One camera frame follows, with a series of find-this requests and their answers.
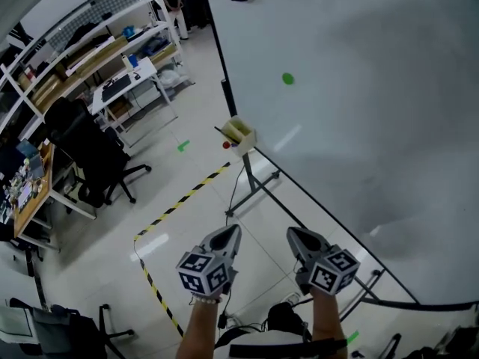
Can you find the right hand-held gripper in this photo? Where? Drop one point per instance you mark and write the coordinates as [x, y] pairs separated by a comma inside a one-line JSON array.
[[329, 273]]

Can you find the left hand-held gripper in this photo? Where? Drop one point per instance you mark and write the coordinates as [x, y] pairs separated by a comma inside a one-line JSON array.
[[202, 275]]

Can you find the green round magnet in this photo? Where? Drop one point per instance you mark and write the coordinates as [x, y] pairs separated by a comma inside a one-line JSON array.
[[287, 78]]

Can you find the person's left forearm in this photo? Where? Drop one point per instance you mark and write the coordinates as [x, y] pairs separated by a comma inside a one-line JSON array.
[[198, 331]]

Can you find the person's right forearm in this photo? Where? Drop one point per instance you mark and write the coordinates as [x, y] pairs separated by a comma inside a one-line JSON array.
[[327, 320]]

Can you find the person's black trouser leg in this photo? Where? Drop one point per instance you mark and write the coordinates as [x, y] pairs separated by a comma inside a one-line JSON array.
[[284, 316]]

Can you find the green floor tape mark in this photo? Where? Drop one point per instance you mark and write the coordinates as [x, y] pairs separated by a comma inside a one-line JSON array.
[[183, 145], [352, 337]]

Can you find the yellow black floor tape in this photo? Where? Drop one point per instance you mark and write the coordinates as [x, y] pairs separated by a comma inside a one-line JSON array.
[[179, 200]]

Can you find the black whiteboard stand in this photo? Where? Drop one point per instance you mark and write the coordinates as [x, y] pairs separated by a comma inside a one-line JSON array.
[[250, 178]]

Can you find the beige pen holder box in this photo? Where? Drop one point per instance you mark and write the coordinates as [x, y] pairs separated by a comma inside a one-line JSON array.
[[246, 144]]

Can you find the black chair with armrest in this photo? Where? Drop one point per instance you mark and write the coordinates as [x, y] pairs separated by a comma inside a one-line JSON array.
[[67, 335]]

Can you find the black chair with bag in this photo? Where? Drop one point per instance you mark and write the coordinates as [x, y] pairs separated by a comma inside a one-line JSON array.
[[460, 344]]

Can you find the large whiteboard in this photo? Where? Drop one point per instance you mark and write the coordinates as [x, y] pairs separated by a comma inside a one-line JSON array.
[[374, 125]]

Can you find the black office chair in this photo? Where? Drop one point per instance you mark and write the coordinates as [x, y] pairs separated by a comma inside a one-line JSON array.
[[86, 148]]

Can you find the wooden desk with white legs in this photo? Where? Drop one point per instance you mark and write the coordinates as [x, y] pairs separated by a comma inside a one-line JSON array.
[[37, 200]]

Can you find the white plastic bag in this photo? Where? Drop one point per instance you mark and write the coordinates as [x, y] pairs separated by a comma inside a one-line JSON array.
[[169, 78]]

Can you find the pile of small desk items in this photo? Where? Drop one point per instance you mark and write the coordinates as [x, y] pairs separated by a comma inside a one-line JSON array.
[[22, 181]]

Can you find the black keyboard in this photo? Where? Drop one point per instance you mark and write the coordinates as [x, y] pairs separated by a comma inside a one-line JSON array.
[[116, 89]]

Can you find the small white table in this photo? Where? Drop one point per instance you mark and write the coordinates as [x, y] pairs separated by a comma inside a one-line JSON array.
[[145, 67]]

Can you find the white bottle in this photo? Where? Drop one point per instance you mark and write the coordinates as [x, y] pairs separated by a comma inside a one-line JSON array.
[[128, 63]]

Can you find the blue cup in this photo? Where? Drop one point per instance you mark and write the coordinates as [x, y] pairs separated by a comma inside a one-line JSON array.
[[134, 60]]

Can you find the long cardboard box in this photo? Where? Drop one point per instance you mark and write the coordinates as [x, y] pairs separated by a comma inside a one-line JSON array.
[[97, 56]]

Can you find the white metal shelving rack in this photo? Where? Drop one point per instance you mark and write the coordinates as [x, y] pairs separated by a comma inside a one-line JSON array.
[[173, 32]]

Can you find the blue plastic object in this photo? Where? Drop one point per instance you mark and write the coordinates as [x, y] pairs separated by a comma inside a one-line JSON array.
[[128, 31]]

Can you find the black bag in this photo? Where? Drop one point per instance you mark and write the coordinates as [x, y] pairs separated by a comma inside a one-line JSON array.
[[80, 34]]

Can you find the checkered pattern board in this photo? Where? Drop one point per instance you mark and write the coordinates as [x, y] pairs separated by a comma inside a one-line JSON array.
[[105, 4]]

